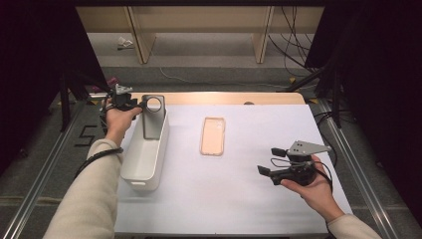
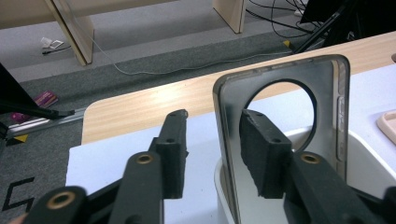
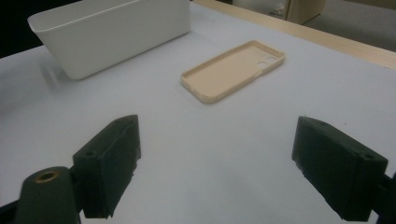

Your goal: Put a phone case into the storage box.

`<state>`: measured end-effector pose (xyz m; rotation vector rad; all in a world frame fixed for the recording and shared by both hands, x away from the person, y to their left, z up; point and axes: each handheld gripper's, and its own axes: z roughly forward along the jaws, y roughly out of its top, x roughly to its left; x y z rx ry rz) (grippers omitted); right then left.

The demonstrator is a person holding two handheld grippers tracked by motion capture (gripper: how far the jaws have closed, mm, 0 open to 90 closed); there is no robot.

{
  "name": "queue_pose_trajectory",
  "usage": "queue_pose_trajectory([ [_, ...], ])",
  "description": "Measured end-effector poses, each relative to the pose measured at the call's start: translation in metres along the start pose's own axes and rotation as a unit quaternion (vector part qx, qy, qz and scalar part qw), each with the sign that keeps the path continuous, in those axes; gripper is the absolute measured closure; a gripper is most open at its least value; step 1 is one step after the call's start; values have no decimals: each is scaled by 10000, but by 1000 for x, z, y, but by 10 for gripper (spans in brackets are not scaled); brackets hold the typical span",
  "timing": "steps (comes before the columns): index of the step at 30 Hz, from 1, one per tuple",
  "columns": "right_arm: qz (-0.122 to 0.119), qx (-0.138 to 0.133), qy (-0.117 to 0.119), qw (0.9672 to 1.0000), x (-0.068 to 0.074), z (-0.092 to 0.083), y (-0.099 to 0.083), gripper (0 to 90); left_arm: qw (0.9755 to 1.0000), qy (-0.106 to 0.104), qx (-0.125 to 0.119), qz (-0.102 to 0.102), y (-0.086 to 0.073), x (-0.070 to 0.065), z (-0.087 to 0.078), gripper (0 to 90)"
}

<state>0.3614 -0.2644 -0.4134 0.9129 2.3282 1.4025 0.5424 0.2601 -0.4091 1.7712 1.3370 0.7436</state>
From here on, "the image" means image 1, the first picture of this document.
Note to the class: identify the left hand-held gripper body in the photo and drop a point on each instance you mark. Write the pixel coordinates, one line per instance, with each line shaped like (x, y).
(122, 99)

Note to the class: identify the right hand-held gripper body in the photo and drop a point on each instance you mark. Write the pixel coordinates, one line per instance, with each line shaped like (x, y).
(298, 174)

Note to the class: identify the silver phone case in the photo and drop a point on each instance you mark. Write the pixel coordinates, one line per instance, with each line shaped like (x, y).
(154, 124)

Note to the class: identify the white plastic bin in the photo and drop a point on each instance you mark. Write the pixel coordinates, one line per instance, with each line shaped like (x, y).
(144, 162)

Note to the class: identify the beige phone case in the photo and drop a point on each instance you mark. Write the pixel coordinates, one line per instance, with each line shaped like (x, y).
(212, 137)

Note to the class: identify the person's left hand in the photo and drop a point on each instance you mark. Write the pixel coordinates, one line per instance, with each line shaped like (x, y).
(117, 122)

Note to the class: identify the person's right hand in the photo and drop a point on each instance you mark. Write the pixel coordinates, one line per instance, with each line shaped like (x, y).
(318, 195)

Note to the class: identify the purple object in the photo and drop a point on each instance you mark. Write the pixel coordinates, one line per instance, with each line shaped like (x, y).
(111, 82)

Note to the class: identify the white table mat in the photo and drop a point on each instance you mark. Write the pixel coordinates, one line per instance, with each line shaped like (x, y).
(249, 199)

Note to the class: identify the crumpled white paper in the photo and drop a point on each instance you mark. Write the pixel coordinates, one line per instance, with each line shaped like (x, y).
(124, 43)

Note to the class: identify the black metal stand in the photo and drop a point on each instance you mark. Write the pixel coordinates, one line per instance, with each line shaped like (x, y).
(336, 99)

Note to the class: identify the black curtain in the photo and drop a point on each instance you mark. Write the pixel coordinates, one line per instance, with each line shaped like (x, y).
(30, 66)
(381, 83)

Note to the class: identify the long wooden desk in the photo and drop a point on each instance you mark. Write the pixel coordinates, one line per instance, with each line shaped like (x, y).
(199, 18)

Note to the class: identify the aluminium floor rail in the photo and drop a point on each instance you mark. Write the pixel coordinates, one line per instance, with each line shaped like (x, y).
(40, 189)
(361, 179)

